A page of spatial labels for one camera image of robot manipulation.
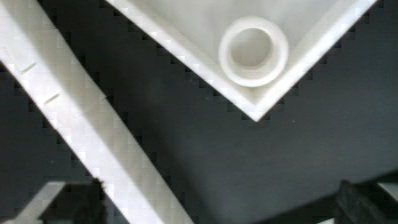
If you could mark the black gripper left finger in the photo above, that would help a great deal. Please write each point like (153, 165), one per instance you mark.
(68, 203)

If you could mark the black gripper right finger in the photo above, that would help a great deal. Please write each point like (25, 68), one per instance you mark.
(366, 201)

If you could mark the white square tabletop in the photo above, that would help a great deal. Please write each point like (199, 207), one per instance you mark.
(247, 41)

